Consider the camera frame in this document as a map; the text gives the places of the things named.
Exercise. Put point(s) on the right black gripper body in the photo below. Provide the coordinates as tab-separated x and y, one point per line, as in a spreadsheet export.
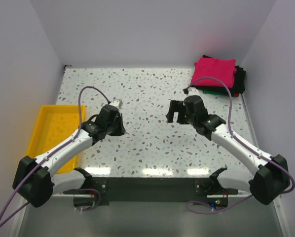
178	111

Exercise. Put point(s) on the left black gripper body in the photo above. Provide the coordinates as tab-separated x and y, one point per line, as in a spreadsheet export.
118	126

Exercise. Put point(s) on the magenta t shirt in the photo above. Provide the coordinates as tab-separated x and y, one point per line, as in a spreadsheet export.
207	68

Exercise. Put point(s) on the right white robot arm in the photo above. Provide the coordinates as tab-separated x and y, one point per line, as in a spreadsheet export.
269	174

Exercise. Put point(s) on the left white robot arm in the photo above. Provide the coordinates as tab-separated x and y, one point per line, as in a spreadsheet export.
36	179

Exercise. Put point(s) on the folded green t shirt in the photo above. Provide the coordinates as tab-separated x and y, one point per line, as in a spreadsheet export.
215	93

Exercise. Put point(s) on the yellow plastic tray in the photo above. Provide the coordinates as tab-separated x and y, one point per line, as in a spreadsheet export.
54	124

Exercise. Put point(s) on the folded black t shirt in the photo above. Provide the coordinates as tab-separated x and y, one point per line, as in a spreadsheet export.
238	87

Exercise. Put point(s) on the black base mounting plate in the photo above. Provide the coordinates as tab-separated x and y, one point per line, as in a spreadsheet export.
158	189

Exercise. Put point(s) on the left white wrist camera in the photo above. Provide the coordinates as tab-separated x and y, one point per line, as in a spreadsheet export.
117	103

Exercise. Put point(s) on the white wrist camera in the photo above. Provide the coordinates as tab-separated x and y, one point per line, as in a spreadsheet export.
193	92
117	103

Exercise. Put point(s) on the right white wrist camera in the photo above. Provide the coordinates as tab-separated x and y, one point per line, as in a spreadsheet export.
193	92

